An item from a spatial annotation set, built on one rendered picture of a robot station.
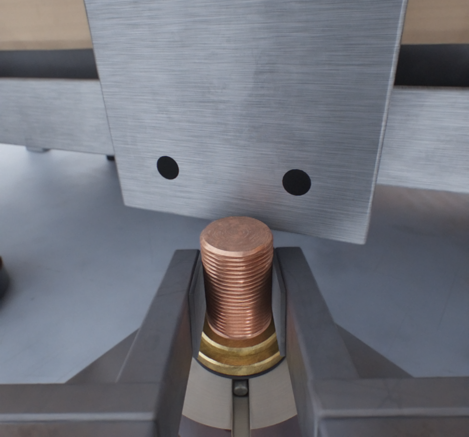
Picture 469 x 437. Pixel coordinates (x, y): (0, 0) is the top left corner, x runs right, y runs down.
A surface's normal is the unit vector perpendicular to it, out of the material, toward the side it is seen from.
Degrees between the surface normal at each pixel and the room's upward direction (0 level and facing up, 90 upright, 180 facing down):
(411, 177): 90
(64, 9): 90
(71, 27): 90
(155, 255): 180
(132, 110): 90
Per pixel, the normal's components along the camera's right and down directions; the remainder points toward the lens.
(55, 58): -0.35, 0.44
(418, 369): -0.03, -0.89
